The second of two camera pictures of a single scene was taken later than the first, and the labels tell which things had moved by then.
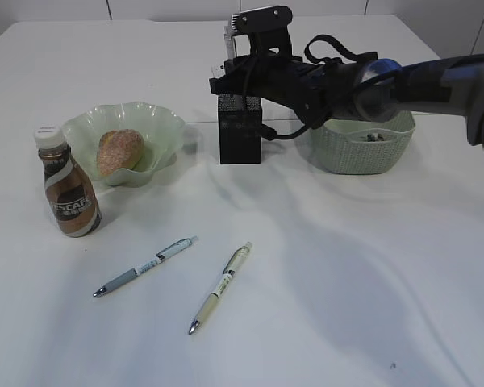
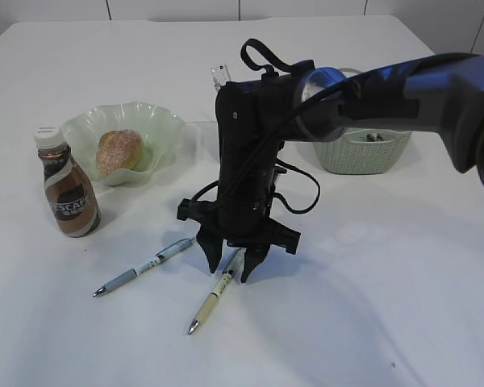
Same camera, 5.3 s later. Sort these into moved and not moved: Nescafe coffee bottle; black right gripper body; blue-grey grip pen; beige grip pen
Moved: black right gripper body
Not moved: beige grip pen; Nescafe coffee bottle; blue-grey grip pen
